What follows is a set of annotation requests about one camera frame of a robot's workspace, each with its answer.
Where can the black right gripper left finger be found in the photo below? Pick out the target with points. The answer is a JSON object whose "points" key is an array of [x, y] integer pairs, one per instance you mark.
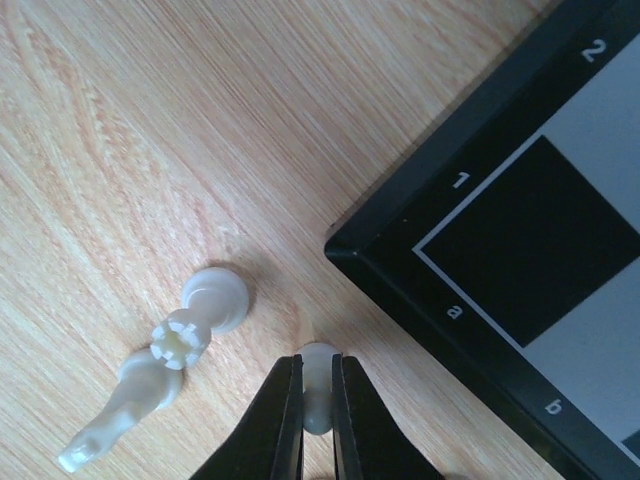
{"points": [[268, 442]]}

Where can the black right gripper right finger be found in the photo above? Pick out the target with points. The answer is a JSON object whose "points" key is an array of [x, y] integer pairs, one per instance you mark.
{"points": [[368, 443]]}

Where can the white pawn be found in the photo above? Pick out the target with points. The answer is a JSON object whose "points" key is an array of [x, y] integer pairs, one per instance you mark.
{"points": [[317, 387]]}

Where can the white rook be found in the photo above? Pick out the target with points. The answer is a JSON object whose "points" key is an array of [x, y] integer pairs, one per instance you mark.
{"points": [[214, 301]]}

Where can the black white chessboard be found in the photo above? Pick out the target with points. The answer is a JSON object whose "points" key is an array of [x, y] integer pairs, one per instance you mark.
{"points": [[507, 243]]}

